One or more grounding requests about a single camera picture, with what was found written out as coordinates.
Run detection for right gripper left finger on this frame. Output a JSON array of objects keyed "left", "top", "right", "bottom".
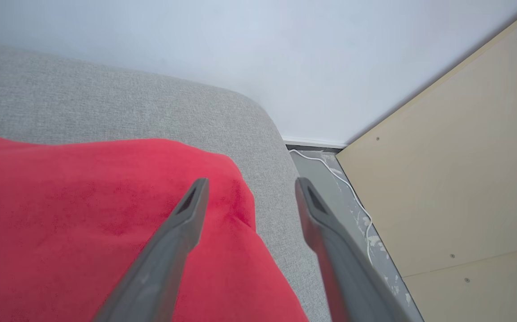
[{"left": 92, "top": 177, "right": 210, "bottom": 322}]

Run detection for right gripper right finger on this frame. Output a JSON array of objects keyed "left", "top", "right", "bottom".
[{"left": 294, "top": 177, "right": 416, "bottom": 322}]

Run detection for red shorts with white stripe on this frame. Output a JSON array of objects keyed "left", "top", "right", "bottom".
[{"left": 0, "top": 131, "right": 309, "bottom": 322}]

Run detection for white skirting board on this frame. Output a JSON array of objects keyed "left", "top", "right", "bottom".
[{"left": 282, "top": 136, "right": 348, "bottom": 149}]

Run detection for beige wooden cabinet panel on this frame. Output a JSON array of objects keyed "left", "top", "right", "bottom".
[{"left": 336, "top": 0, "right": 517, "bottom": 322}]

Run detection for grey fabric sofa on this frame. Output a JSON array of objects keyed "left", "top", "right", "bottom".
[{"left": 0, "top": 42, "right": 332, "bottom": 322}]

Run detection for white floor cable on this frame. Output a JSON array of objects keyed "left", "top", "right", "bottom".
[{"left": 289, "top": 149, "right": 376, "bottom": 265}]

